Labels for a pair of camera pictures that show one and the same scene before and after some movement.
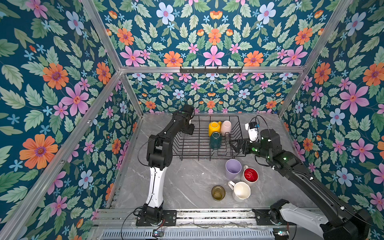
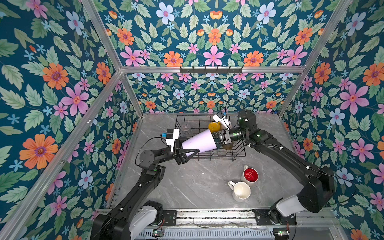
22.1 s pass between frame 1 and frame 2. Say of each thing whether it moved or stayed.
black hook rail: stayed
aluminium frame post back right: stayed
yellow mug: stayed
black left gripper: moved
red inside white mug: stayed
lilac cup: moved
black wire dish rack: stayed
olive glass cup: moved
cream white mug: stayed
